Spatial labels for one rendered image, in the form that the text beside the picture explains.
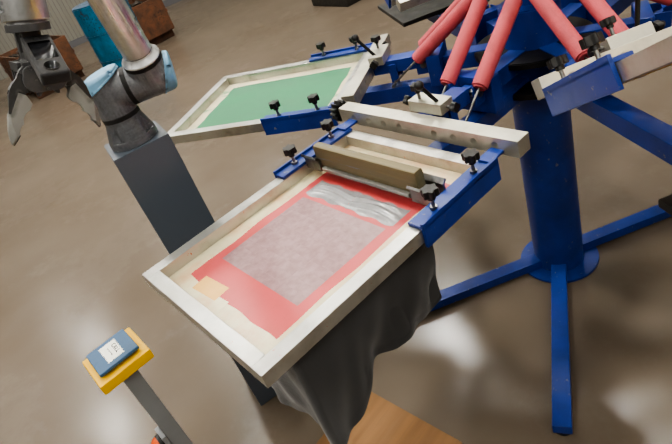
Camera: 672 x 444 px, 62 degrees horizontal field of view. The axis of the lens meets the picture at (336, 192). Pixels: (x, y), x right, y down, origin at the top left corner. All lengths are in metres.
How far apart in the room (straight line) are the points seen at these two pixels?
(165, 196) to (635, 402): 1.66
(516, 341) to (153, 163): 1.49
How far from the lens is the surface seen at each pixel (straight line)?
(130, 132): 1.79
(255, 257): 1.49
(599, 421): 2.14
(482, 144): 1.53
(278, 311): 1.30
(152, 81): 1.74
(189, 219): 1.91
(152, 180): 1.83
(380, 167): 1.47
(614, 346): 2.32
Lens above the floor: 1.79
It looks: 31 degrees down
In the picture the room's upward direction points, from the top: 20 degrees counter-clockwise
